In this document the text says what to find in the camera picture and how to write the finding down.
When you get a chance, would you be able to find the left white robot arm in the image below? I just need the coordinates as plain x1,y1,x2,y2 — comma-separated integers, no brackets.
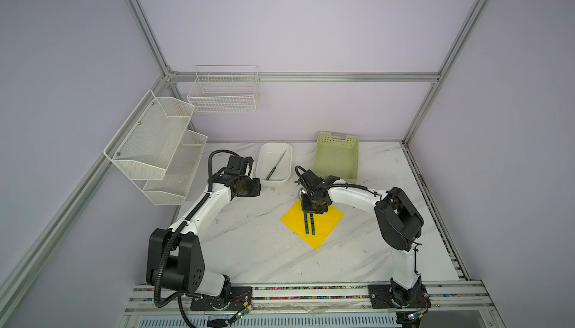
146,149,261,309

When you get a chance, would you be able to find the spoon with green handle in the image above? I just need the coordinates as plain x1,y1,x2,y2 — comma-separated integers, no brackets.
298,187,309,235

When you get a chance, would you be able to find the light green perforated basket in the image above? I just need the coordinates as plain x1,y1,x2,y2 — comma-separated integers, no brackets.
312,131,359,184

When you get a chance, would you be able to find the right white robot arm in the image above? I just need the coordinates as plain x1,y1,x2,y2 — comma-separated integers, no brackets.
295,166,429,309

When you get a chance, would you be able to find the yellow paper napkin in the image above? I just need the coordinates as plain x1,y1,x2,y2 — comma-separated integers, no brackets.
280,200,344,250

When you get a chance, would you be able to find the lower white mesh shelf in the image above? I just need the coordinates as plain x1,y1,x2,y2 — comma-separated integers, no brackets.
143,130,208,206

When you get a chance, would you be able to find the white mesh shelf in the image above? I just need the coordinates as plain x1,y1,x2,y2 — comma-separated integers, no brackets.
103,91,195,181
143,130,208,206

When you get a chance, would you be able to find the fork with green handle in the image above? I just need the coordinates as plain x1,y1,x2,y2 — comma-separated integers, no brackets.
309,214,316,235

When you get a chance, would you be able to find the upper white mesh shelf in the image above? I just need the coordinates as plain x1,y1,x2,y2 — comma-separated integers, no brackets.
103,91,195,181

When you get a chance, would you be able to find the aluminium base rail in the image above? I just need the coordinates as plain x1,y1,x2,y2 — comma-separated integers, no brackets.
118,280,506,328

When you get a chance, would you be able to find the white plastic cutlery tub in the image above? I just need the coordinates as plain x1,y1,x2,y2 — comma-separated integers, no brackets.
255,142,293,188

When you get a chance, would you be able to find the knife with green handle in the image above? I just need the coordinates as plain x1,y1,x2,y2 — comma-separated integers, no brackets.
265,148,287,181

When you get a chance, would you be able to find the white wire wall basket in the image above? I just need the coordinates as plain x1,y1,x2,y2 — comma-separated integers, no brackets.
187,66,260,114

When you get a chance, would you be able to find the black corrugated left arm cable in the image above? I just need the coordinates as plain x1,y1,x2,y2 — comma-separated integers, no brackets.
152,149,241,328

